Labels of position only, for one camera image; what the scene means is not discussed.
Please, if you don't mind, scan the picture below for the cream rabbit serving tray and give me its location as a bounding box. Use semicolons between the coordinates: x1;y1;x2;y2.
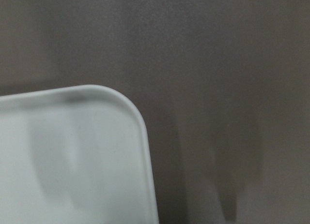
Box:
0;85;159;224

